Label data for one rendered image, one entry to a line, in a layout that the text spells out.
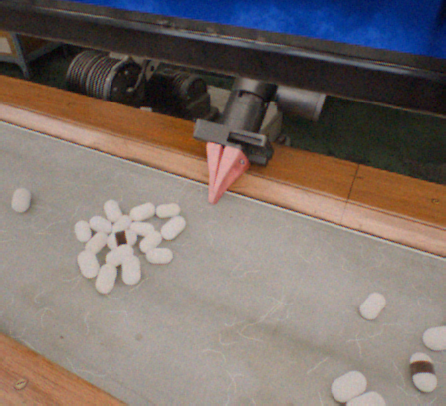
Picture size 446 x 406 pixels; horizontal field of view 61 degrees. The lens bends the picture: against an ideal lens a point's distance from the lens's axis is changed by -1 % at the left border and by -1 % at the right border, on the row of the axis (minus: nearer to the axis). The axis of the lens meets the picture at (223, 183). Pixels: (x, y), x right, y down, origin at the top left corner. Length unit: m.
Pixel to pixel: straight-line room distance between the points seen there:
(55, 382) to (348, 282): 0.31
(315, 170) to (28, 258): 0.39
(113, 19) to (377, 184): 0.46
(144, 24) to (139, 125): 0.50
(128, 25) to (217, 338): 0.32
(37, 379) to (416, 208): 0.46
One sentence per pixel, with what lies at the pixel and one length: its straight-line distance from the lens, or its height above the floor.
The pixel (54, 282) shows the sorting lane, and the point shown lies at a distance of 0.49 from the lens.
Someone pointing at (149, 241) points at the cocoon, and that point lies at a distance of 0.47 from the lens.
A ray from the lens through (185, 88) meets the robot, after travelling 1.06.
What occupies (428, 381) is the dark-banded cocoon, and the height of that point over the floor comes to 0.76.
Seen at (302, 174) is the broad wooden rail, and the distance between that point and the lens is 0.56.
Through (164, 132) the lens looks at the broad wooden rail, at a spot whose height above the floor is 0.76.
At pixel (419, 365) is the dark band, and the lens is 0.42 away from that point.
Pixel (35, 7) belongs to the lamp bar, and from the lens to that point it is 0.21.
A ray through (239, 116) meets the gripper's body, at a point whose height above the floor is 0.85.
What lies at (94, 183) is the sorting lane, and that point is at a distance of 0.60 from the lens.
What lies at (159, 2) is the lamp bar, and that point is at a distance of 0.17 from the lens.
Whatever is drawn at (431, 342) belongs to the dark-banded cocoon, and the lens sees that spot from 0.44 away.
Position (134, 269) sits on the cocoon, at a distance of 0.45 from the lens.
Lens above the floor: 1.11
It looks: 40 degrees down
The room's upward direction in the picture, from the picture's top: straight up
